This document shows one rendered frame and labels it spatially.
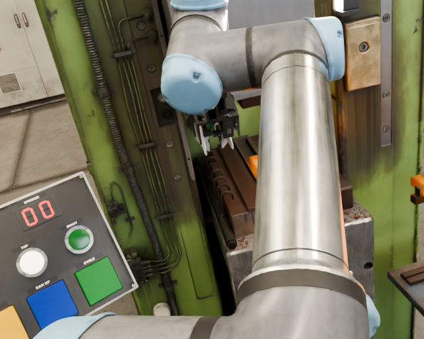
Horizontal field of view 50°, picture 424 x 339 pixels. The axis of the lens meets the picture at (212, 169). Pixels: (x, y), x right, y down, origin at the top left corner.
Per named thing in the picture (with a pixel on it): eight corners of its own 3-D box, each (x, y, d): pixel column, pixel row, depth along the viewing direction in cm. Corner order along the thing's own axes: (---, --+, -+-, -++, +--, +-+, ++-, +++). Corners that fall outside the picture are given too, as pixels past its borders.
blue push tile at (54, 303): (79, 312, 92) (63, 279, 92) (42, 333, 89) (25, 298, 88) (78, 312, 94) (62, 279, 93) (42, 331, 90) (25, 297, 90)
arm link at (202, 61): (243, 65, 50) (247, 5, 56) (147, 77, 53) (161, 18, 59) (254, 114, 56) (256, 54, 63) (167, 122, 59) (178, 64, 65)
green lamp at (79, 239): (92, 249, 95) (86, 232, 93) (70, 254, 95) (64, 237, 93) (93, 241, 98) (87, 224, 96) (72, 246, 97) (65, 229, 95)
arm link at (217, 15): (161, 2, 57) (171, -36, 62) (174, 68, 66) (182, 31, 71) (224, 1, 56) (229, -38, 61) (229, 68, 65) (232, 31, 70)
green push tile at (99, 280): (123, 287, 96) (108, 255, 97) (90, 306, 93) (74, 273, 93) (121, 287, 98) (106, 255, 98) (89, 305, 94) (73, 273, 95)
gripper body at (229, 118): (198, 148, 78) (190, 97, 68) (188, 112, 83) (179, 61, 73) (241, 137, 79) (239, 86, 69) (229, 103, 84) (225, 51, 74)
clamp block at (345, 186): (354, 207, 118) (353, 185, 116) (323, 215, 118) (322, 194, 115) (335, 186, 129) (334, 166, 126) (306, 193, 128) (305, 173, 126)
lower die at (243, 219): (309, 218, 118) (307, 190, 114) (235, 237, 116) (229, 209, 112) (264, 154, 155) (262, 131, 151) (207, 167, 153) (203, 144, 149)
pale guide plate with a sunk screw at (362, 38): (381, 84, 118) (381, 17, 110) (348, 91, 117) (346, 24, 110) (377, 82, 120) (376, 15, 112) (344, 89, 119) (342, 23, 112)
